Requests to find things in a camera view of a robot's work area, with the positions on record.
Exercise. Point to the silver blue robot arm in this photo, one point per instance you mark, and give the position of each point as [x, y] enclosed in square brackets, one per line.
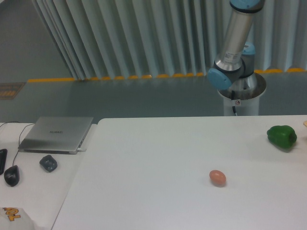
[236, 59]

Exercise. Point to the cream sleeved forearm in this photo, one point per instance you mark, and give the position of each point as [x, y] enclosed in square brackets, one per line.
[12, 218]

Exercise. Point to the green bell pepper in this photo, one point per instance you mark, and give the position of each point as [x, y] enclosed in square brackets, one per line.
[282, 136]

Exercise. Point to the brown egg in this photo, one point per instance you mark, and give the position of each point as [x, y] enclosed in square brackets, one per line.
[217, 177]

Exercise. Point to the silver closed laptop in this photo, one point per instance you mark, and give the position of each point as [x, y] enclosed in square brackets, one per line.
[63, 135]

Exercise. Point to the dark grey small tray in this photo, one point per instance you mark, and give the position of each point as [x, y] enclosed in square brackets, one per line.
[48, 163]

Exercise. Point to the black computer mouse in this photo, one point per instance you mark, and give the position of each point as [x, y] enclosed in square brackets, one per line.
[12, 176]

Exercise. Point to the black keyboard edge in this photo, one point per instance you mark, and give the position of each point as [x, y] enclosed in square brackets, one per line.
[3, 156]

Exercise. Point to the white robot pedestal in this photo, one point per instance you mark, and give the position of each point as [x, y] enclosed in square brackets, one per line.
[243, 97]

